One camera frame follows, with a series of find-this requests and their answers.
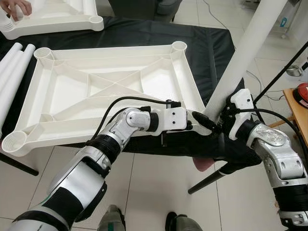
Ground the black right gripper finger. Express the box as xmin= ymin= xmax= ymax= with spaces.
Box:
xmin=192 ymin=111 xmax=221 ymax=135

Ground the white ribbed plastic table top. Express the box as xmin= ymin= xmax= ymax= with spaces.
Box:
xmin=0 ymin=0 xmax=104 ymax=40
xmin=0 ymin=41 xmax=207 ymax=157

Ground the person's bare hand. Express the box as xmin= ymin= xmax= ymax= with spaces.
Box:
xmin=0 ymin=0 xmax=33 ymax=22

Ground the black metal table leg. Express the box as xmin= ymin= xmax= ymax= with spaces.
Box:
xmin=0 ymin=152 xmax=39 ymax=176
xmin=188 ymin=164 xmax=231 ymax=194

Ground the wooden side table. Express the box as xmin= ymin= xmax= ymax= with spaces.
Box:
xmin=267 ymin=88 xmax=308 ymax=147

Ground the black tripod stand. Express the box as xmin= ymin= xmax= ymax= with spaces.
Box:
xmin=253 ymin=42 xmax=308 ymax=104

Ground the red round device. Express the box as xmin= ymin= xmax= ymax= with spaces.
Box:
xmin=293 ymin=83 xmax=308 ymax=109

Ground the small metal bowl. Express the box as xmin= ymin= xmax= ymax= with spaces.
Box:
xmin=286 ymin=64 xmax=303 ymax=77

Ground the grey right robot foot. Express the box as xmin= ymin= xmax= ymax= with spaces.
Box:
xmin=165 ymin=212 xmax=203 ymax=231

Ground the grey robot foot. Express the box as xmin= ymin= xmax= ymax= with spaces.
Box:
xmin=96 ymin=205 xmax=127 ymax=231
xmin=165 ymin=212 xmax=203 ymax=231

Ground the black table cloth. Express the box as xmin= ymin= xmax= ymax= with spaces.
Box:
xmin=0 ymin=17 xmax=263 ymax=169

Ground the grey left robot foot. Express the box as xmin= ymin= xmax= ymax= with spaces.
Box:
xmin=96 ymin=205 xmax=127 ymax=231

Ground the dark grey armchair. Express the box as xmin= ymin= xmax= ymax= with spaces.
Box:
xmin=108 ymin=0 xmax=183 ymax=22

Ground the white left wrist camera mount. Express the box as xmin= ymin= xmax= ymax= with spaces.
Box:
xmin=158 ymin=106 xmax=189 ymax=132

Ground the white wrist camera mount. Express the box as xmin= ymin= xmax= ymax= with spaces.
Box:
xmin=158 ymin=106 xmax=189 ymax=132
xmin=229 ymin=89 xmax=255 ymax=141

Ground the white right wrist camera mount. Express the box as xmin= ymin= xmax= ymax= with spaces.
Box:
xmin=229 ymin=89 xmax=255 ymax=141

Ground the white wire rack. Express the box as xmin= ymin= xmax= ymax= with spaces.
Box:
xmin=279 ymin=0 xmax=308 ymax=39

